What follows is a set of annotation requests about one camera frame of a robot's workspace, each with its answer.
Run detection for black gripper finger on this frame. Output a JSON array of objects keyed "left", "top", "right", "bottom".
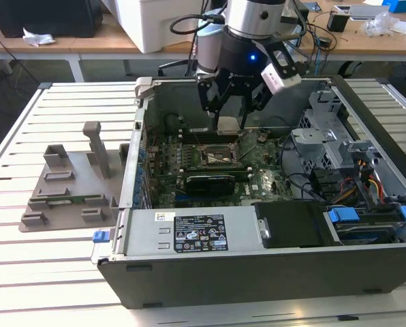
[
  {"left": 196, "top": 75, "right": 230, "bottom": 134},
  {"left": 239, "top": 82, "right": 272, "bottom": 131}
]

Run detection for silver power supply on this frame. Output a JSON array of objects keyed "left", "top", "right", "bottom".
[{"left": 112, "top": 206, "right": 264, "bottom": 258}]

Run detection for black graphics card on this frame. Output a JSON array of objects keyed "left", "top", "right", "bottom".
[{"left": 185, "top": 173, "right": 236, "bottom": 197}]

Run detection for hard disk in blue carrier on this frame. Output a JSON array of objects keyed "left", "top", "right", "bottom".
[{"left": 324, "top": 208, "right": 400, "bottom": 245}]

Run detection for black computer box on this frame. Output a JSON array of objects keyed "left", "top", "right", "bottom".
[{"left": 0, "top": 0, "right": 97, "bottom": 38}]

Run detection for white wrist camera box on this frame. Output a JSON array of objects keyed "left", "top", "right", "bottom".
[{"left": 260, "top": 63, "right": 301, "bottom": 95}]

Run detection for white printer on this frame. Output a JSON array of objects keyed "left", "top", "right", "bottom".
[{"left": 102, "top": 0, "right": 204, "bottom": 54}]

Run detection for yellow red power wires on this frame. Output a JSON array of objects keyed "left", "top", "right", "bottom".
[{"left": 339, "top": 158, "right": 386, "bottom": 204}]

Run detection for wooden desk with clutter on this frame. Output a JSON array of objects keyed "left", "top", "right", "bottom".
[{"left": 284, "top": 0, "right": 406, "bottom": 65}]

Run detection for wooden desk white legs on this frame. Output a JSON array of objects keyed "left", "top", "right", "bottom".
[{"left": 0, "top": 12, "right": 199, "bottom": 82}]

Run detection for clear plastic bag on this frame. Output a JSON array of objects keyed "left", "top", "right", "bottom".
[{"left": 364, "top": 12, "right": 400, "bottom": 37}]

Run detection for blue cardboard box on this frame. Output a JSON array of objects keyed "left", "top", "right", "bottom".
[{"left": 381, "top": 0, "right": 406, "bottom": 14}]

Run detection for black camera bracket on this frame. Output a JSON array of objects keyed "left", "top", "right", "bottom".
[{"left": 252, "top": 33, "right": 308, "bottom": 79}]

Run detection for black drive bay cover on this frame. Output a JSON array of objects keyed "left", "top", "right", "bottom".
[{"left": 252, "top": 200, "right": 337, "bottom": 249}]

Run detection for grey parts rack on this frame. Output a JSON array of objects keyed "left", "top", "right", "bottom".
[{"left": 18, "top": 121, "right": 131, "bottom": 234}]

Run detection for small black box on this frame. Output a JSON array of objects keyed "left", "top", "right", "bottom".
[{"left": 326, "top": 10, "right": 349, "bottom": 33}]

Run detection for thick black wire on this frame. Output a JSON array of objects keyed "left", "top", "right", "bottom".
[{"left": 278, "top": 134, "right": 323, "bottom": 202}]

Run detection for crumpled white paper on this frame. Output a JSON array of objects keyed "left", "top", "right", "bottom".
[{"left": 22, "top": 27, "right": 57, "bottom": 47}]

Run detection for CPU socket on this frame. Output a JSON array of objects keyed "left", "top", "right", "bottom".
[{"left": 198, "top": 142, "right": 240, "bottom": 170}]

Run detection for green motherboard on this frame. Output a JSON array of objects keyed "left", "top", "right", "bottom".
[{"left": 143, "top": 129, "right": 294, "bottom": 208}]

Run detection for grey metal drive cage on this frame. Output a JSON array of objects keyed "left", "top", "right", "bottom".
[{"left": 290, "top": 89, "right": 386, "bottom": 178}]

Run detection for grey open PC case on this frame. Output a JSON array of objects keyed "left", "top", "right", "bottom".
[{"left": 90, "top": 74, "right": 406, "bottom": 309}]

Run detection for white flat box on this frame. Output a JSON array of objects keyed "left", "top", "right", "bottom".
[{"left": 348, "top": 3, "right": 392, "bottom": 20}]

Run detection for black rear case fan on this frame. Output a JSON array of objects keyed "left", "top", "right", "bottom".
[{"left": 163, "top": 114, "right": 182, "bottom": 136}]

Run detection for silver CPU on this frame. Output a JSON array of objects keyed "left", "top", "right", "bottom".
[{"left": 216, "top": 115, "right": 242, "bottom": 136}]

